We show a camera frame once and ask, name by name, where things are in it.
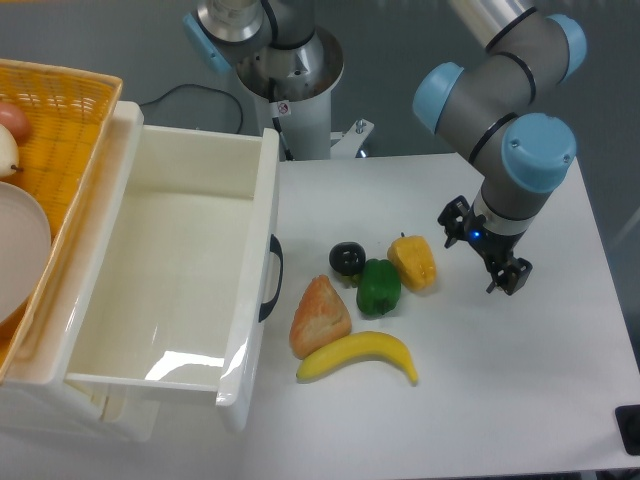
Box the yellow woven basket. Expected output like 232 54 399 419
1 59 123 377

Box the red apple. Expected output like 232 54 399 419
0 102 32 142

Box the black corner object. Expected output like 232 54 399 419
615 404 640 456

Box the orange wedge slice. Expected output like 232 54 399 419
289 275 352 359

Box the white open drawer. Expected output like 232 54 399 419
67 126 279 432

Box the green bell pepper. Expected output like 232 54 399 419
356 259 402 317

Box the pale pear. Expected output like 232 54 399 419
0 125 23 179

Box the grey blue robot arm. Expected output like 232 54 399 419
183 1 587 294

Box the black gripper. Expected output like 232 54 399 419
437 196 533 296

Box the yellow bell pepper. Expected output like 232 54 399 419
387 234 437 292

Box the white plate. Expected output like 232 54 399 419
1 182 51 324

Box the yellow banana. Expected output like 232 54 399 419
296 331 419 385

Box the black round fruit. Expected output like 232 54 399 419
329 242 366 277

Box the white drawer cabinet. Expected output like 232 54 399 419
1 101 159 441

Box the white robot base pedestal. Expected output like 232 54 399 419
236 27 374 161

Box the black cable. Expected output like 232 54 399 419
139 83 245 135

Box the black drawer handle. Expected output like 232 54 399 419
258 234 284 323

